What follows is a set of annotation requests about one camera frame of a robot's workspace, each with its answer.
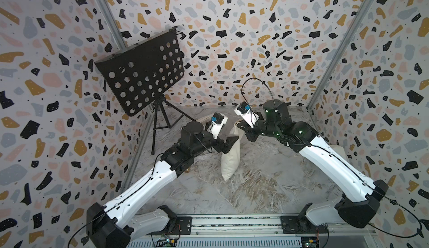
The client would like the cream drawstring soil bag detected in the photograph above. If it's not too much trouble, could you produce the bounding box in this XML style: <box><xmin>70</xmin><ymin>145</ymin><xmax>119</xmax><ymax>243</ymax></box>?
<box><xmin>221</xmin><ymin>121</ymin><xmax>245</xmax><ymax>181</ymax></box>

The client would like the aluminium corner post right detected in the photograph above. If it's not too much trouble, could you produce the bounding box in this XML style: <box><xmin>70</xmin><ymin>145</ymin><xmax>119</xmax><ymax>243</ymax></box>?
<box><xmin>306</xmin><ymin>0</ymin><xmax>386</xmax><ymax>110</ymax></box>

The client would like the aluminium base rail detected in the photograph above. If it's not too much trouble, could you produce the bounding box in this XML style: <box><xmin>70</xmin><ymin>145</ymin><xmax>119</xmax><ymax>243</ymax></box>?
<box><xmin>126</xmin><ymin>214</ymin><xmax>379</xmax><ymax>248</ymax></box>

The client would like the aluminium corner post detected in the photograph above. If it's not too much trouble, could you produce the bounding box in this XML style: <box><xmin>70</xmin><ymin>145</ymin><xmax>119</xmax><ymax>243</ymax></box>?
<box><xmin>95</xmin><ymin>0</ymin><xmax>126</xmax><ymax>50</ymax></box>
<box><xmin>306</xmin><ymin>0</ymin><xmax>386</xmax><ymax>110</ymax></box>

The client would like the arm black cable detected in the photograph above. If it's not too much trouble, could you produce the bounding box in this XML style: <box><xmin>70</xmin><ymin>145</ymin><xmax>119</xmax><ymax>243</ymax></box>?
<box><xmin>66</xmin><ymin>152</ymin><xmax>168</xmax><ymax>248</ymax></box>
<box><xmin>240</xmin><ymin>77</ymin><xmax>277</xmax><ymax>110</ymax></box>

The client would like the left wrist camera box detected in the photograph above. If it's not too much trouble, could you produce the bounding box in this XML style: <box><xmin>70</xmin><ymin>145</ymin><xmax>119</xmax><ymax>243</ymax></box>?
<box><xmin>206</xmin><ymin>113</ymin><xmax>228</xmax><ymax>139</ymax></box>

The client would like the left green circuit board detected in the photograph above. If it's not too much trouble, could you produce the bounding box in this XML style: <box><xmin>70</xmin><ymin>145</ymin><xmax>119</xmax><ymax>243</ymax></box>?
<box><xmin>156</xmin><ymin>234</ymin><xmax>177</xmax><ymax>248</ymax></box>

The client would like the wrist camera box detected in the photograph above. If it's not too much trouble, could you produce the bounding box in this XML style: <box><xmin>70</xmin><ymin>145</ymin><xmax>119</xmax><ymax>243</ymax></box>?
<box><xmin>234</xmin><ymin>101</ymin><xmax>260</xmax><ymax>128</ymax></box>
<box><xmin>206</xmin><ymin>113</ymin><xmax>228</xmax><ymax>139</ymax></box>

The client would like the cream cloth bag at right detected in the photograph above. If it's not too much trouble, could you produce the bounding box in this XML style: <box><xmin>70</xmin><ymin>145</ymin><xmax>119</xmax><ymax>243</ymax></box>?
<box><xmin>330</xmin><ymin>145</ymin><xmax>350</xmax><ymax>163</ymax></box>

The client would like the aluminium corner post left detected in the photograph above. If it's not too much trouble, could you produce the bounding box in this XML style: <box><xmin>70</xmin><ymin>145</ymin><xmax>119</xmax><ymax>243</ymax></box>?
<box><xmin>95</xmin><ymin>0</ymin><xmax>126</xmax><ymax>50</ymax></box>

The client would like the black music stand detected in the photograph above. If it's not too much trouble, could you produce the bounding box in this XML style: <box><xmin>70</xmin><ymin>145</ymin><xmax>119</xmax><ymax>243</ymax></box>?
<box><xmin>94</xmin><ymin>26</ymin><xmax>195</xmax><ymax>156</ymax></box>

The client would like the cream cloth bag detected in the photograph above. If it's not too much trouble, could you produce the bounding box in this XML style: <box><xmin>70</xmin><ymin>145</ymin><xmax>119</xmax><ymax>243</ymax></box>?
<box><xmin>330</xmin><ymin>145</ymin><xmax>350</xmax><ymax>163</ymax></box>
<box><xmin>197</xmin><ymin>114</ymin><xmax>213</xmax><ymax>127</ymax></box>

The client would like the cream cloth bag far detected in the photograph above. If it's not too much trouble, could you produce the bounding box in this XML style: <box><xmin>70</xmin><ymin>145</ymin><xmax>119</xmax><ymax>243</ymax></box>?
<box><xmin>197</xmin><ymin>114</ymin><xmax>213</xmax><ymax>127</ymax></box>

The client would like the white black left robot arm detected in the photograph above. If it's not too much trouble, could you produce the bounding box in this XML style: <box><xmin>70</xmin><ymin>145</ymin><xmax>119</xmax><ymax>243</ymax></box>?
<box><xmin>86</xmin><ymin>121</ymin><xmax>239</xmax><ymax>248</ymax></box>

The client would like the right green circuit board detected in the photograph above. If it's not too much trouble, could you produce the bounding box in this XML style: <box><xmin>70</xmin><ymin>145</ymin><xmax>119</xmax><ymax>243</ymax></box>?
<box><xmin>301</xmin><ymin>237</ymin><xmax>320</xmax><ymax>248</ymax></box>

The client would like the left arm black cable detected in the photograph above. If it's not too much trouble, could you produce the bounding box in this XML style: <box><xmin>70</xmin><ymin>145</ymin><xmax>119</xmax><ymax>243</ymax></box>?
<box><xmin>66</xmin><ymin>152</ymin><xmax>168</xmax><ymax>248</ymax></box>

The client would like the green circuit board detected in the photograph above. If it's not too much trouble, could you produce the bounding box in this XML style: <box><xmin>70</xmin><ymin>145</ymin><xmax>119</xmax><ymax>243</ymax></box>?
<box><xmin>301</xmin><ymin>237</ymin><xmax>320</xmax><ymax>248</ymax></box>
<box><xmin>156</xmin><ymin>234</ymin><xmax>177</xmax><ymax>248</ymax></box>

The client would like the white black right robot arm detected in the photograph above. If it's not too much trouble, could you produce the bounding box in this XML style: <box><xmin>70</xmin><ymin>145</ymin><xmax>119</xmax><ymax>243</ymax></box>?
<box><xmin>235</xmin><ymin>100</ymin><xmax>388</xmax><ymax>229</ymax></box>

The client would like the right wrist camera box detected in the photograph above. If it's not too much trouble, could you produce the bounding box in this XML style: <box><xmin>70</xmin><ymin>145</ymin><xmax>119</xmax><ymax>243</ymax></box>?
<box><xmin>234</xmin><ymin>101</ymin><xmax>260</xmax><ymax>128</ymax></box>

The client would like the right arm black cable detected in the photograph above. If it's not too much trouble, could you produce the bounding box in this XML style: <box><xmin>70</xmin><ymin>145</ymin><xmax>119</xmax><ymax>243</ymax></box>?
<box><xmin>240</xmin><ymin>77</ymin><xmax>277</xmax><ymax>110</ymax></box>

